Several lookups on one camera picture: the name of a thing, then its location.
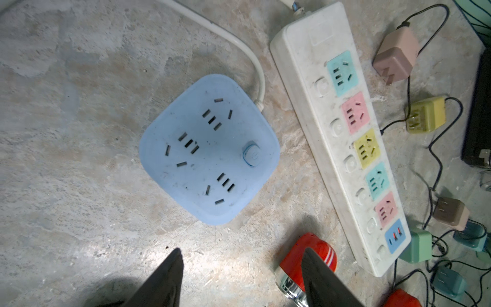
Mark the blue round power socket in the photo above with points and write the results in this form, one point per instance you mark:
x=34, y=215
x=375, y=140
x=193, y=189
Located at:
x=211, y=149

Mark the pink end USB charger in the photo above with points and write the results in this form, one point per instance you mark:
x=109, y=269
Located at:
x=397, y=55

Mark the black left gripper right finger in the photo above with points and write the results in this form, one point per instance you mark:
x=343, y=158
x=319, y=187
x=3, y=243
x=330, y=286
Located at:
x=323, y=287

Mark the teal USB charger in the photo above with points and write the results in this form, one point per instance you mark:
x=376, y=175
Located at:
x=474, y=236

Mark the yellow USB charger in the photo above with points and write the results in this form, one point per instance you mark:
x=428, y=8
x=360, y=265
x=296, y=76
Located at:
x=426, y=116

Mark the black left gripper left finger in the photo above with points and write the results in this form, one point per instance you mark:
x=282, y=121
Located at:
x=163, y=287

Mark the white long power strip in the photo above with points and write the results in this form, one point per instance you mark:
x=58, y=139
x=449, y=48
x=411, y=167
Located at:
x=319, y=66

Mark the green charger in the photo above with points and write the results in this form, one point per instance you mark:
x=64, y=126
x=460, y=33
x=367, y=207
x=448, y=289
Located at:
x=420, y=247

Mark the black briefcase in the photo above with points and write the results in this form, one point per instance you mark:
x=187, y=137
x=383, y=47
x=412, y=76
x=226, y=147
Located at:
x=476, y=148

